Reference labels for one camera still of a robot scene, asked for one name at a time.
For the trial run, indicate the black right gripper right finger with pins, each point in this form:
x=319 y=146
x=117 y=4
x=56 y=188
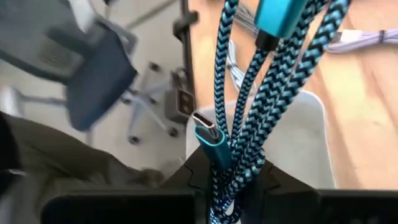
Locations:
x=280 y=202

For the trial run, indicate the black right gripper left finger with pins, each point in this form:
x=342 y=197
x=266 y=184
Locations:
x=189 y=186

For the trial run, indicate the white plastic tray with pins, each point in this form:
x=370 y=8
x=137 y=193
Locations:
x=295 y=140

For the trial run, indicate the person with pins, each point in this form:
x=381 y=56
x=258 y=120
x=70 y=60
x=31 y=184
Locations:
x=62 y=155

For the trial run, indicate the navy office chair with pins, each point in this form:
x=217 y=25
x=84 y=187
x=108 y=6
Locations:
x=99 y=81

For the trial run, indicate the small grey camera box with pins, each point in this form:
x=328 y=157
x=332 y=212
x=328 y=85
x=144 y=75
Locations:
x=183 y=104

